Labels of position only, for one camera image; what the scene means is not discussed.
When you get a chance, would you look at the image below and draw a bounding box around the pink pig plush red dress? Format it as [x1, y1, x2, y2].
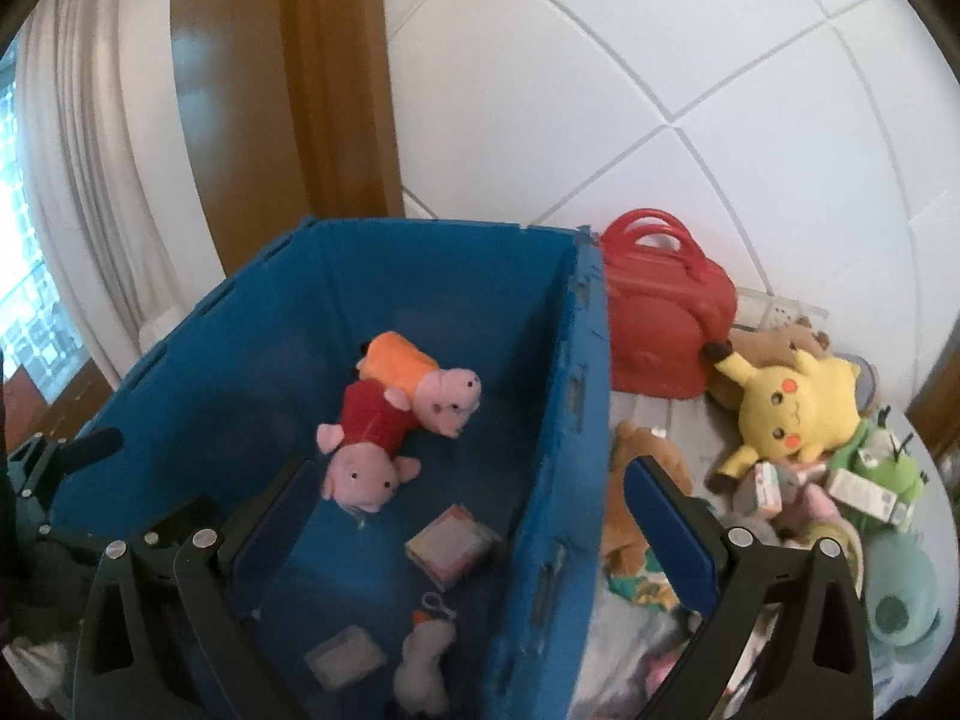
[315, 379, 422, 515]

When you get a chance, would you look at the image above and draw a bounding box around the wooden cabinet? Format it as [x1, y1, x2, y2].
[0, 360, 113, 440]

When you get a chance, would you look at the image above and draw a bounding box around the small green white box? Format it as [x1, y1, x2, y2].
[304, 626, 387, 691]

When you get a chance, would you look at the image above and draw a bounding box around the green frog plush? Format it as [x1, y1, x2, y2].
[829, 409, 923, 533]

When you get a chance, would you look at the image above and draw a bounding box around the pink pig plush orange dress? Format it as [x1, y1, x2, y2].
[356, 331, 482, 440]

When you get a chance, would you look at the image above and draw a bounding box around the green box with white label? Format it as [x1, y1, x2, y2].
[829, 469, 912, 526]

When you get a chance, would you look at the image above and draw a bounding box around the red toy suitcase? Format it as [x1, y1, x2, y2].
[600, 208, 740, 400]

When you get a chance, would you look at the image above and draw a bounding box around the window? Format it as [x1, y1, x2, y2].
[0, 37, 83, 406]

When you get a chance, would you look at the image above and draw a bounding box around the round white desktop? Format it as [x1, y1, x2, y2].
[570, 375, 960, 720]

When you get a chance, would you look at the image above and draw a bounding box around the white curtain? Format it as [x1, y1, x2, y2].
[15, 0, 226, 391]

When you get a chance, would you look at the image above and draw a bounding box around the brown bear plush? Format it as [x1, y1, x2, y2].
[604, 420, 695, 578]

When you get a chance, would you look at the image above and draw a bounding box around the yellow mouse plush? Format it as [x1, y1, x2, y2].
[701, 341, 863, 496]

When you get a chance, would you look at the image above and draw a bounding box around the pink tissue pack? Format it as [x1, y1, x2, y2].
[405, 504, 502, 592]

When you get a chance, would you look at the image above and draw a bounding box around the blue plastic crate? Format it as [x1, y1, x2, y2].
[45, 216, 612, 720]

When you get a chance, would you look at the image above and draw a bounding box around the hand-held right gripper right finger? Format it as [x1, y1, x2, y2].
[622, 456, 875, 720]

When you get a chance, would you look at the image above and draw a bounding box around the wooden door frame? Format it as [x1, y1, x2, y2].
[904, 330, 960, 451]
[171, 0, 406, 278]

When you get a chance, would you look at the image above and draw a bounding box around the white duck keychain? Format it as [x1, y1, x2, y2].
[394, 592, 458, 717]

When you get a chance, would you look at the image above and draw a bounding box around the white wall socket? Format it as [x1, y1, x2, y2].
[739, 289, 826, 331]

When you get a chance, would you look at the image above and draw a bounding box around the teal round plush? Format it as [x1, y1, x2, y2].
[862, 529, 942, 665]

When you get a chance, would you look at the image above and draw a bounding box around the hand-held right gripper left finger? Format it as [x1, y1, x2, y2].
[71, 457, 323, 720]

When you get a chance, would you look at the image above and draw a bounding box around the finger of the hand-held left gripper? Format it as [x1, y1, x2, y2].
[52, 496, 226, 565]
[11, 427, 125, 500]

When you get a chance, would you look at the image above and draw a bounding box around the green patterned snack bag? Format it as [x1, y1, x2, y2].
[607, 551, 680, 608]

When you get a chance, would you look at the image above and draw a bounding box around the small pink white packet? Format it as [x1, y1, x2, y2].
[733, 461, 796, 518]

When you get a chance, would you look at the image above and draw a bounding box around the white wrinkled tablecloth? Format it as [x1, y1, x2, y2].
[574, 592, 721, 720]

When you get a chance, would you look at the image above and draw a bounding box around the light brown plush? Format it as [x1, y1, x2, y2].
[709, 319, 830, 406]

